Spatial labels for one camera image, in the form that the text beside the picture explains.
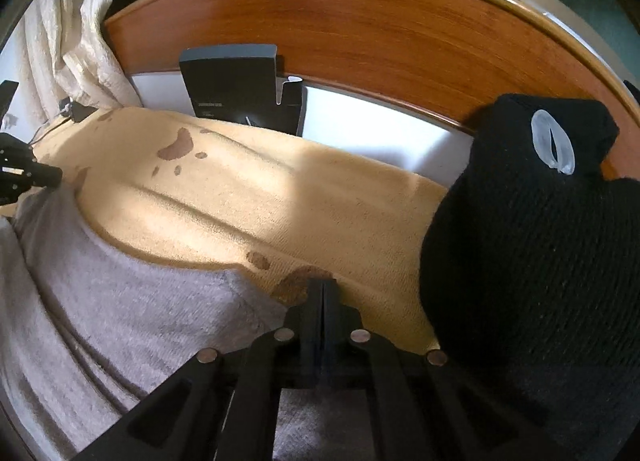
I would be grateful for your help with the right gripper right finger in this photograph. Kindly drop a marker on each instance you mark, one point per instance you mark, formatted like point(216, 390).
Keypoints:
point(356, 359)

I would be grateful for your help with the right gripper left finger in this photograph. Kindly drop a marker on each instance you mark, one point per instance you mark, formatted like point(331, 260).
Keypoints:
point(222, 406)

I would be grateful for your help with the grey knit sweater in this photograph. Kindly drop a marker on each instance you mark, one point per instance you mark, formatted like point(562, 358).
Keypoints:
point(88, 331)

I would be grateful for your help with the black power adapter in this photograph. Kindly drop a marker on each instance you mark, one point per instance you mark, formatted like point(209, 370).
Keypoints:
point(74, 110)

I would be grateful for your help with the left cream curtain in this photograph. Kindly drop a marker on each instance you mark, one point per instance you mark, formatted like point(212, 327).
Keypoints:
point(56, 51)

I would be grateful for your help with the black knit garment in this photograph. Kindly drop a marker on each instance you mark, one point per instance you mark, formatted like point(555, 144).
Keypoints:
point(529, 274)

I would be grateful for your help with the yellow paw print blanket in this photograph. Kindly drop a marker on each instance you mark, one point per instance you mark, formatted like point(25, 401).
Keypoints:
point(171, 189)

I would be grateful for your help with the black box behind bed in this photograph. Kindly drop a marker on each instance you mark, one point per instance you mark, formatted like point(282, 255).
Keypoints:
point(238, 83)

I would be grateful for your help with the wooden window sill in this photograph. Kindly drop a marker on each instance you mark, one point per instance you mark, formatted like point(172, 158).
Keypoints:
point(444, 58)

